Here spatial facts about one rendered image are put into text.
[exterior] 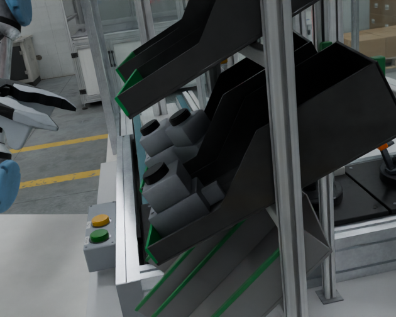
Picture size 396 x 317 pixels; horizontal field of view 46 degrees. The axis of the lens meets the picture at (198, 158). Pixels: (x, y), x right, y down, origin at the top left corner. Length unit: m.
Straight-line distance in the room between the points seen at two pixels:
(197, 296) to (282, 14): 0.42
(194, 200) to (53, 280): 0.69
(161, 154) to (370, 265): 0.52
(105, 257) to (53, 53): 8.18
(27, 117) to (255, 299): 0.36
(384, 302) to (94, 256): 0.58
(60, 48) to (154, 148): 8.43
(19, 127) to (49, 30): 8.43
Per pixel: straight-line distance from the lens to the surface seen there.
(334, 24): 2.15
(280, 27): 0.39
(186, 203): 0.51
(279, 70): 0.39
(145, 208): 1.11
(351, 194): 1.08
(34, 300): 1.11
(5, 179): 1.06
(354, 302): 0.95
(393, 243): 1.01
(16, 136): 0.66
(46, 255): 1.26
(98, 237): 1.03
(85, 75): 6.26
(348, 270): 1.00
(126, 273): 0.93
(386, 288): 1.00
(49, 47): 9.10
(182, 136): 0.61
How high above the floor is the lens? 1.46
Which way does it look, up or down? 22 degrees down
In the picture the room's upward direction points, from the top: 8 degrees counter-clockwise
